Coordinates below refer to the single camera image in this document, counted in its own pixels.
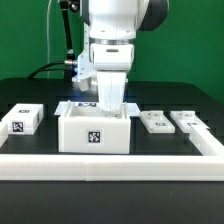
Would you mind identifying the white cabinet top block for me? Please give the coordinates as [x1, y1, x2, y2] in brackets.
[2, 103, 44, 135]

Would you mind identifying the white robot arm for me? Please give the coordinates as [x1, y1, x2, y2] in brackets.
[73, 0, 169, 115]

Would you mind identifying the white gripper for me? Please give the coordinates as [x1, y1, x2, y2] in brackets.
[97, 71, 126, 115]

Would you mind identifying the white cabinet body box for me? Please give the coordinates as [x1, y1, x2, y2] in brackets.
[58, 101, 131, 154]

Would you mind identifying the grey thin cable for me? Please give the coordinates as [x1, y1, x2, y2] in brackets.
[45, 0, 54, 80]

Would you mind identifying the white cabinet door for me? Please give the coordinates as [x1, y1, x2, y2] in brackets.
[140, 110, 175, 134]
[170, 111, 208, 133]

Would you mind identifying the white U-shaped frame fence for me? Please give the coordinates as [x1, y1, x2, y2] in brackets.
[0, 125, 224, 181]

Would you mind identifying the black cable bundle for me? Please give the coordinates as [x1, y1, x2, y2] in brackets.
[27, 61, 78, 80]

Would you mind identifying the white marker sheet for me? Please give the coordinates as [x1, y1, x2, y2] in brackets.
[54, 101, 140, 117]

